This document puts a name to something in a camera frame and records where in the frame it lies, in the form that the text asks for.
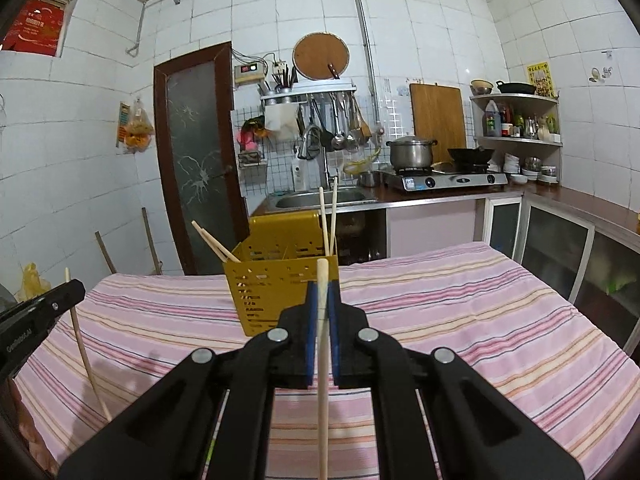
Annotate red and green scrubbers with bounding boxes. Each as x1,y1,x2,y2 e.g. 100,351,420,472
239,117,269,154

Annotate brown frosted glass door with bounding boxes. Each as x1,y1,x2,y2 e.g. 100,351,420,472
153,41,251,276

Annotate metal wall utensil rack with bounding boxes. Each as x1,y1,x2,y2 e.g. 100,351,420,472
259,85,358,107

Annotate metal skimmer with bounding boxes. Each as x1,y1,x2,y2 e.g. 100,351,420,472
345,95,362,154

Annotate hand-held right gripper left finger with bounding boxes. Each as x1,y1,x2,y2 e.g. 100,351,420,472
57,280,321,480

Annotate hanging orange plastic bag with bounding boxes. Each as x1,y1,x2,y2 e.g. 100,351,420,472
117,100,154,155

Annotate white hanging cloth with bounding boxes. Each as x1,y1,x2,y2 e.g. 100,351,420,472
264,105,301,140

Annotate round wooden lid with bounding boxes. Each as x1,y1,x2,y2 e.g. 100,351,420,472
292,31,351,81

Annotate steel cooking pot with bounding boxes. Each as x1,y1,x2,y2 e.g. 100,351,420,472
386,135,439,171

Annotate black wok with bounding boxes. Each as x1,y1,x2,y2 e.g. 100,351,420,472
446,146,496,169

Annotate black ladle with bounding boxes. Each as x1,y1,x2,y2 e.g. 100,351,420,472
312,100,335,151

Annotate yellow plastic bag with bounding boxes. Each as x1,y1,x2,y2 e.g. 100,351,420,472
17,262,51,301

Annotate red cardboard box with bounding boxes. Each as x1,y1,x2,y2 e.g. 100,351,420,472
2,0,69,56

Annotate yellow wall poster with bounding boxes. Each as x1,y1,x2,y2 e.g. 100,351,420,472
525,61,554,99

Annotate black pan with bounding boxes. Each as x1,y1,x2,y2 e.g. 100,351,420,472
496,80,537,95

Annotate large clear oil bottle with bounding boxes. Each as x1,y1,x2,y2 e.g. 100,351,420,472
482,100,502,137

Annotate wooden stick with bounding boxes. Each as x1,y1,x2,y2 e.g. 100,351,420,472
95,231,119,275
141,207,162,275

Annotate metal wall pipe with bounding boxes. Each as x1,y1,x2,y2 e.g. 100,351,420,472
126,0,377,97

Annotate metal ladle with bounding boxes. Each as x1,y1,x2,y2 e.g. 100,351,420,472
330,97,347,150

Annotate pile of dishes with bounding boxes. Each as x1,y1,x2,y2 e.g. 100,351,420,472
520,156,559,184

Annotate white wall meter box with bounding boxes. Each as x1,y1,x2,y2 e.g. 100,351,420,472
234,62,266,85

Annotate small white wire grid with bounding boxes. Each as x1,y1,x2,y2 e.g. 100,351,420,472
385,97,411,139

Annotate yellow slotted utensil holder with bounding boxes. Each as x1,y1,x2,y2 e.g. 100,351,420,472
222,211,341,338

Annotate metal sink faucet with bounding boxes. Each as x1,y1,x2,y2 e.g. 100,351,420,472
298,124,331,191

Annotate wooden spatula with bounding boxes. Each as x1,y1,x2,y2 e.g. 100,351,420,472
352,97,374,141

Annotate white corner shelf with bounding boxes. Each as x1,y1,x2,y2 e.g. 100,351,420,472
470,94,564,149

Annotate steel gas stove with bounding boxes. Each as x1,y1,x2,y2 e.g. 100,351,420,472
382,167,509,194

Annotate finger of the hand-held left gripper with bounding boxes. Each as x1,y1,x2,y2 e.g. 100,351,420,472
0,279,86,333

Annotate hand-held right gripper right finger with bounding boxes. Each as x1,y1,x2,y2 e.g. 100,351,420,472
327,280,586,480

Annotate row of condiment bottles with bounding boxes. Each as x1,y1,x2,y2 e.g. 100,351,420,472
500,105,561,142

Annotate steel sink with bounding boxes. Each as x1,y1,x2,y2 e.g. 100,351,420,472
262,185,381,214

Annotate glass front kitchen cabinets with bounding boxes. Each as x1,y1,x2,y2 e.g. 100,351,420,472
482,192,640,352

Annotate rectangular wooden cutting board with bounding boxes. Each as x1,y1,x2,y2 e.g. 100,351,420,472
410,83,467,161

